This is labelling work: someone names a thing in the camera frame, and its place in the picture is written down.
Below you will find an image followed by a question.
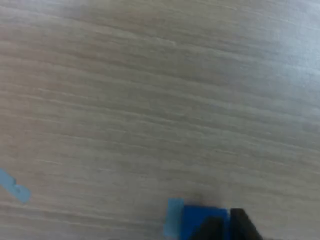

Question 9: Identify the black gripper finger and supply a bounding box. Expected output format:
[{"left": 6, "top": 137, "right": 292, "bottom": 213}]
[
  {"left": 229, "top": 208, "right": 265, "bottom": 240},
  {"left": 189, "top": 216, "right": 227, "bottom": 240}
]

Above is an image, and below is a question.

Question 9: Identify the blue cube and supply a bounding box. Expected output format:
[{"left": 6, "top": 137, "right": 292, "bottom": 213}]
[{"left": 182, "top": 204, "right": 232, "bottom": 240}]

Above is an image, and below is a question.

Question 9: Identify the blue tape piece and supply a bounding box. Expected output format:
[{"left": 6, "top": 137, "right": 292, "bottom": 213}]
[
  {"left": 163, "top": 197, "right": 185, "bottom": 238},
  {"left": 0, "top": 167, "right": 33, "bottom": 204}
]

